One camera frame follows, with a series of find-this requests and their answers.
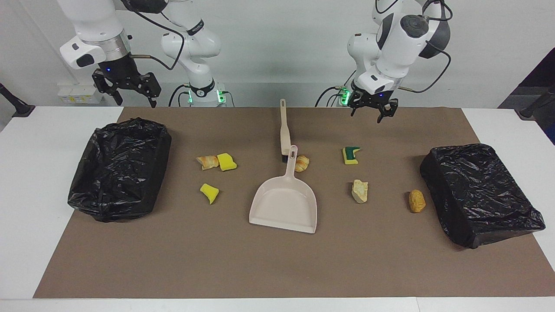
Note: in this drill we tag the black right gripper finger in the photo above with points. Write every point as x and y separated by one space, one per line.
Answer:
104 82
151 84

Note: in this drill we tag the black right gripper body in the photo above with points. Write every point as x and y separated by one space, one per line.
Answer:
119 71

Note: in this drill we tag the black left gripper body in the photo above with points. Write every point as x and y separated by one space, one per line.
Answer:
373 96

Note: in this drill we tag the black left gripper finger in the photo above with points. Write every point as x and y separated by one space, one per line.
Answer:
390 108
354 107

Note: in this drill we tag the green and yellow sponge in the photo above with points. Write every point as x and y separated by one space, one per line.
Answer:
349 157

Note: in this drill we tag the beige hand brush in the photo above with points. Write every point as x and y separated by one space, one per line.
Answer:
285 134

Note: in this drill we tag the orange striped croissant piece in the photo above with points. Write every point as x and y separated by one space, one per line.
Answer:
301 164

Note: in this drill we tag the pale croissant chunk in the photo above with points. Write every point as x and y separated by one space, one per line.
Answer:
360 191

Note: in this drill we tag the small torn croissant piece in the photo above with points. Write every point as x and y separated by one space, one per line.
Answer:
208 162

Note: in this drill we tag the brown round bun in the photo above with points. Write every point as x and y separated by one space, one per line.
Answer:
416 201

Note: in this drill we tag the blocky yellow sponge piece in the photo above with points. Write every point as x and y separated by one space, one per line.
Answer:
226 161

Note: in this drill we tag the beige plastic dustpan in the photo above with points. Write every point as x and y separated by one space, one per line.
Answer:
284 203

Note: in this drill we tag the curved yellow sponge piece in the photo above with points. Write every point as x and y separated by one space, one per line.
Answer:
209 191

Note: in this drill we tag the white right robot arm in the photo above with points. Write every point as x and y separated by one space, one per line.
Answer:
91 21

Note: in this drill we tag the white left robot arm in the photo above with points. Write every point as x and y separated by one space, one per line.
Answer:
403 39

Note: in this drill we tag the crumpled black bag-lined bin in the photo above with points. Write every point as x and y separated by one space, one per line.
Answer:
117 169

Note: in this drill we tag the boxy black bag-lined bin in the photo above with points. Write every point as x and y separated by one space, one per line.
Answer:
477 190

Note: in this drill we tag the black stand leg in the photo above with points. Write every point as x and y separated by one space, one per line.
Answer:
19 108
531 110

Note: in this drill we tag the dark background furniture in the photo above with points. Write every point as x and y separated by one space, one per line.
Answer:
542 78

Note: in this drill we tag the brown paper table mat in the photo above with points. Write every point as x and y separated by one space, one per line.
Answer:
303 260

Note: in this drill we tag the white wall power strip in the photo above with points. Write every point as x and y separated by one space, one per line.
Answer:
80 94

